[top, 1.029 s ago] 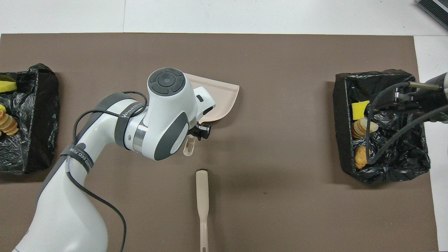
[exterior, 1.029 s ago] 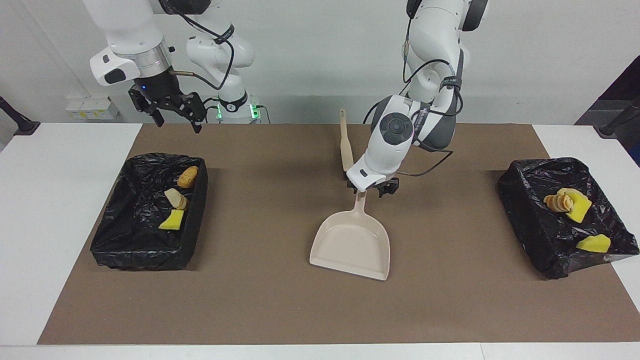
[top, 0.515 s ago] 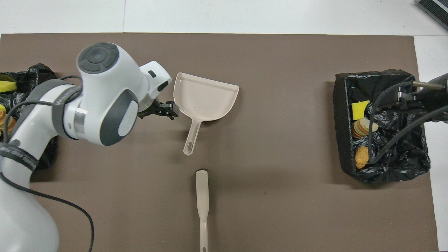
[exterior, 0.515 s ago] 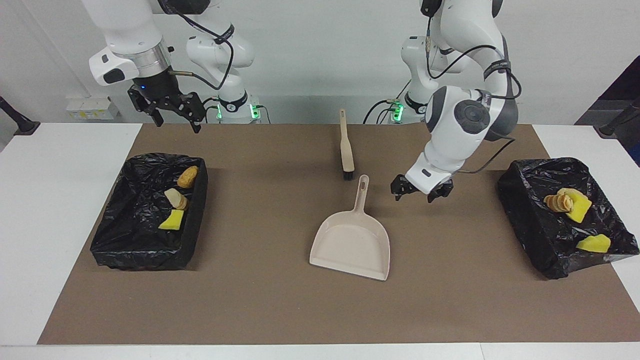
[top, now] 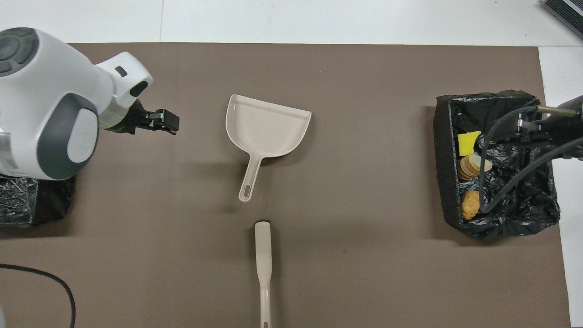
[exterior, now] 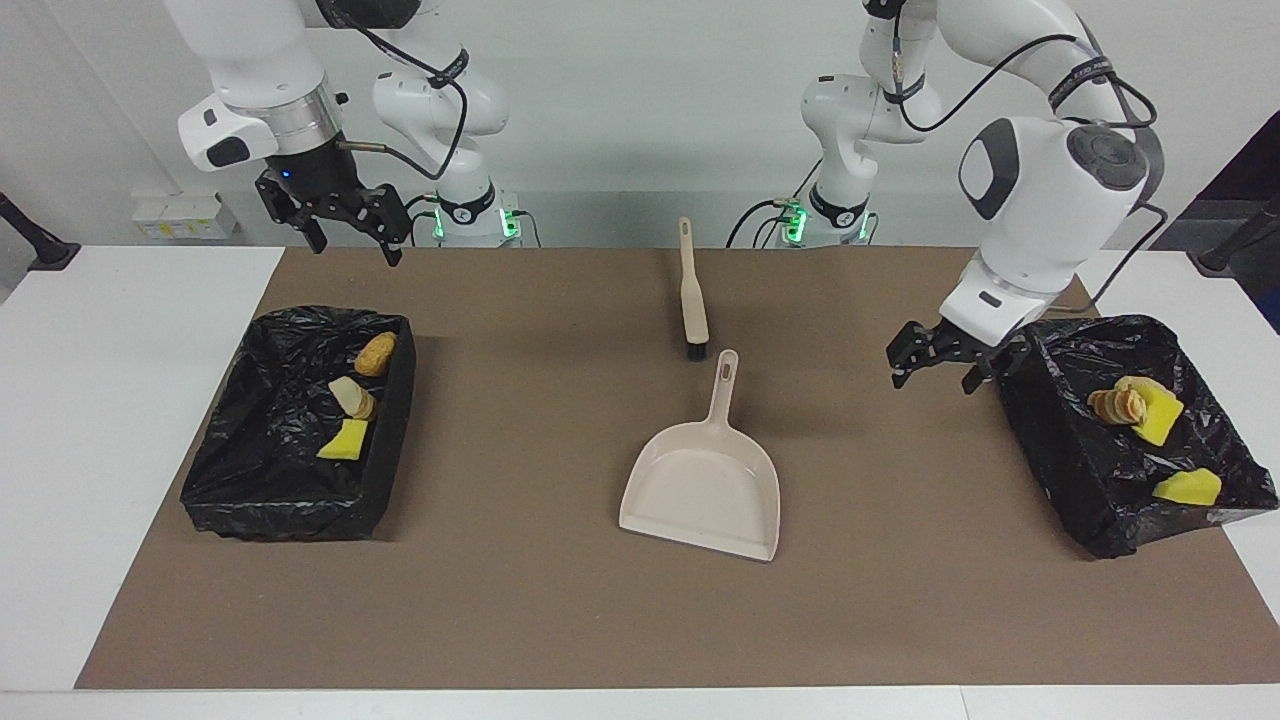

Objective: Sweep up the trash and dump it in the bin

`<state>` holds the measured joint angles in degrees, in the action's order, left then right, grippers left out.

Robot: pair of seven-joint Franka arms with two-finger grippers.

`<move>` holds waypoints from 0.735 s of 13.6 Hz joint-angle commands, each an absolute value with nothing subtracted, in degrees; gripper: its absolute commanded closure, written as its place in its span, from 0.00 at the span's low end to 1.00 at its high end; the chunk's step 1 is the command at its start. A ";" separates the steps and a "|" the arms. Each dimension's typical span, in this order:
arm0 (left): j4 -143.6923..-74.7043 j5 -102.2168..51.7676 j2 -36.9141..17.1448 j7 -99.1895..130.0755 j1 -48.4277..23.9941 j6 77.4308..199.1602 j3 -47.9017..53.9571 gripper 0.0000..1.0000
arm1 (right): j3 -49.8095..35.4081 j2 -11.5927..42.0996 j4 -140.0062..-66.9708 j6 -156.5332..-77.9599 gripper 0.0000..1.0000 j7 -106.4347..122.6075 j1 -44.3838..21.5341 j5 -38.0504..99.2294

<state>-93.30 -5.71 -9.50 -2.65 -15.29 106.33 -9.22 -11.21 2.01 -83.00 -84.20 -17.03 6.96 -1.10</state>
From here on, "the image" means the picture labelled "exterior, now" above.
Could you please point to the black stand pole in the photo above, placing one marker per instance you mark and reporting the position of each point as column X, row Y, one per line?
column 1235, row 240
column 35, row 240

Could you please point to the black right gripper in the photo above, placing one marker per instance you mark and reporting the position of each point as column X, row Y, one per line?
column 320, row 180

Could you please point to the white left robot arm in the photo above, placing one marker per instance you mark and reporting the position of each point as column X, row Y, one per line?
column 1040, row 200

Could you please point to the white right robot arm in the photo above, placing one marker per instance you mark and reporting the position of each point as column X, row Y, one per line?
column 270, row 80

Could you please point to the yellow sponge with green side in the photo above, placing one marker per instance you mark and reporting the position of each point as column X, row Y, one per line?
column 344, row 441

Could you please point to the notched yellow sponge piece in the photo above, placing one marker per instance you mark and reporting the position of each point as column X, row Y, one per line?
column 1160, row 420

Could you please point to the bin with black trash bag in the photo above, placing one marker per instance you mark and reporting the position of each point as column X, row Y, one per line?
column 270, row 470
column 1100, row 470

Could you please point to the pale yellow pastry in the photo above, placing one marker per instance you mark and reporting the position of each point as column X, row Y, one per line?
column 1135, row 384

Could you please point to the golden croissant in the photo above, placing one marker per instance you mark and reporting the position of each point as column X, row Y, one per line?
column 1118, row 405

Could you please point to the white wall socket box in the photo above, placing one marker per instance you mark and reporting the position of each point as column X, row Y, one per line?
column 185, row 215

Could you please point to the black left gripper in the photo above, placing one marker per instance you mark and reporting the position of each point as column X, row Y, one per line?
column 965, row 340

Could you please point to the brown table mat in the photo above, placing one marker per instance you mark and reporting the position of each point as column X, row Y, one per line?
column 640, row 620

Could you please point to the orange striped bread roll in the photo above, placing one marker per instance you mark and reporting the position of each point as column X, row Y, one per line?
column 352, row 398

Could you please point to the beige plastic dustpan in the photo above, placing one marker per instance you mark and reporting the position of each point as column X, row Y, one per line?
column 710, row 480

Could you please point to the beige hand brush black bristles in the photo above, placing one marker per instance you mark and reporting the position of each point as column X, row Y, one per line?
column 692, row 290

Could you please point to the brown oval bread roll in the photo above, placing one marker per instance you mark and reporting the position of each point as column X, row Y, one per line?
column 376, row 353

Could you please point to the dark background panel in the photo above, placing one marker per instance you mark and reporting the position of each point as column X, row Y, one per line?
column 1250, row 170

